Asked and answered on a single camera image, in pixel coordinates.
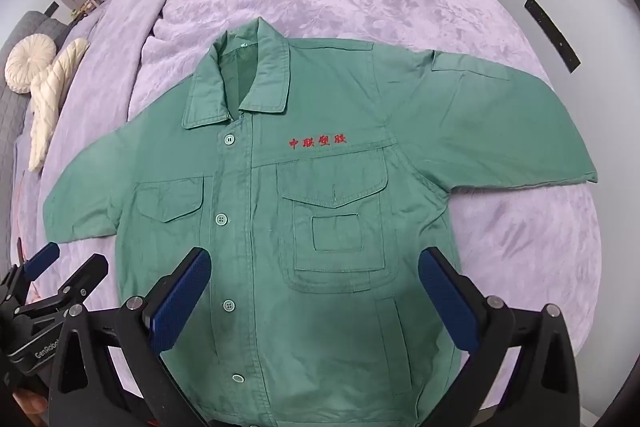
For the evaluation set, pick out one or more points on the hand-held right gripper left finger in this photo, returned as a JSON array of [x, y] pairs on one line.
[[182, 302]]

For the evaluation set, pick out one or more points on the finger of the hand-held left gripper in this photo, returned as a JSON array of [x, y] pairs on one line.
[[42, 258], [85, 278]]

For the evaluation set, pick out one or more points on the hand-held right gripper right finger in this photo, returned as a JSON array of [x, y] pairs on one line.
[[447, 307]]

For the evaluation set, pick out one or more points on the green button-up shirt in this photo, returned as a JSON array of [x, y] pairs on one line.
[[300, 157]]

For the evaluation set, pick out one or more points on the person's left hand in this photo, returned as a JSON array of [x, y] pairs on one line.
[[31, 409]]

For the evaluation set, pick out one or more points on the grey quilted sofa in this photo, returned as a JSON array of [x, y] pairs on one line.
[[12, 122]]

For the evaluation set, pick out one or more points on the round cream cushion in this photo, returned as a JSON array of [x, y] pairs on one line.
[[30, 62]]

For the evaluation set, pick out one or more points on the small brown ornament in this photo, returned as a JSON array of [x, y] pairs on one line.
[[82, 7]]

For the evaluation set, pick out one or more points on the black wall strip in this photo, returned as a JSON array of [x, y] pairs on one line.
[[552, 34], [51, 8]]

